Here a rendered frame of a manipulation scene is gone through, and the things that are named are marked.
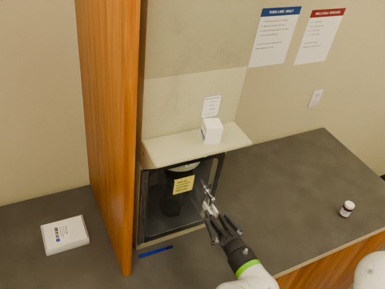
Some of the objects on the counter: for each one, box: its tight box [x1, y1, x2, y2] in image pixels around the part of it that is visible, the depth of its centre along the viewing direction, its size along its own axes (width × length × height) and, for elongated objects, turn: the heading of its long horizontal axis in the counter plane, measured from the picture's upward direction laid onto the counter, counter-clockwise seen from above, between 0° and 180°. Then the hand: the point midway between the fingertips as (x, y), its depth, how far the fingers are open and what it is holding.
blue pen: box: [139, 245, 173, 258], centre depth 141 cm, size 1×14×1 cm, turn 105°
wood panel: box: [74, 0, 140, 277], centre depth 103 cm, size 49×3×140 cm, turn 18°
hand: (210, 209), depth 135 cm, fingers closed, pressing on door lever
